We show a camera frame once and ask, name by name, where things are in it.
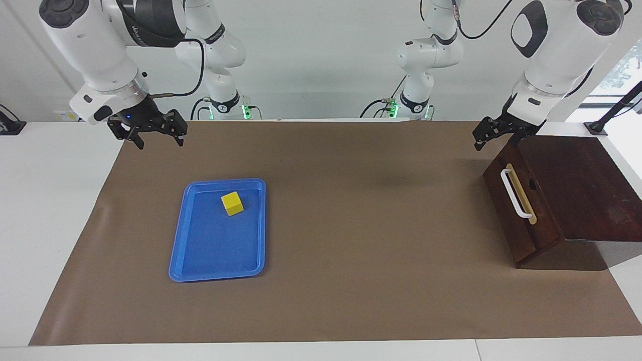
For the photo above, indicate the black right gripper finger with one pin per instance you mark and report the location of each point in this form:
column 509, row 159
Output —
column 176, row 123
column 128, row 134

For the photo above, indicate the bright window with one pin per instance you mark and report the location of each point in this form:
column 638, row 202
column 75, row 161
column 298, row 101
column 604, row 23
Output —
column 619, row 70

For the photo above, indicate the white wall socket box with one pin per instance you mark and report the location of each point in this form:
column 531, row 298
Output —
column 65, row 116

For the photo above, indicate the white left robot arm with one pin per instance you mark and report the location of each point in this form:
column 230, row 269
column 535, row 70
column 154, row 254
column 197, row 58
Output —
column 551, row 45

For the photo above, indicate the black clamp mount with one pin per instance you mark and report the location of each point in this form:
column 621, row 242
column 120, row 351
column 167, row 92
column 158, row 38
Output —
column 10, row 125

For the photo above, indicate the brown table mat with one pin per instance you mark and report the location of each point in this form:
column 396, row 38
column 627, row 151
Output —
column 351, row 250

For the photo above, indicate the dark wooden drawer cabinet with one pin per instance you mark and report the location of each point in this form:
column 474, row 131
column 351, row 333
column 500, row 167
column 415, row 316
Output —
column 582, row 185

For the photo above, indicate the blue plastic tray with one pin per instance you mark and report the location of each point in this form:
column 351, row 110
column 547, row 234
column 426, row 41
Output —
column 215, row 245

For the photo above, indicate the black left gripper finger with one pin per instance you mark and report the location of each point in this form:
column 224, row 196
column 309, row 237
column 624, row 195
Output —
column 485, row 130
column 504, row 128

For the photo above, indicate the yellow cube block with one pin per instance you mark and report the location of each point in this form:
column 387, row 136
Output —
column 232, row 204

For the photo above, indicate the black camera stand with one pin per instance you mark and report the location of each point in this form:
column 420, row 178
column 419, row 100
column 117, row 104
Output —
column 599, row 126

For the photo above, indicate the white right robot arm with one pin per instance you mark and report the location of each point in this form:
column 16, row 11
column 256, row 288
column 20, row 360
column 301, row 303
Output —
column 100, row 45

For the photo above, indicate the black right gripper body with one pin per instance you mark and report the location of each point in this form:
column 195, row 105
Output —
column 135, row 114

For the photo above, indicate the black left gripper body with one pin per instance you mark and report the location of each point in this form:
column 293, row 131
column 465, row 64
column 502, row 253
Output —
column 519, row 124

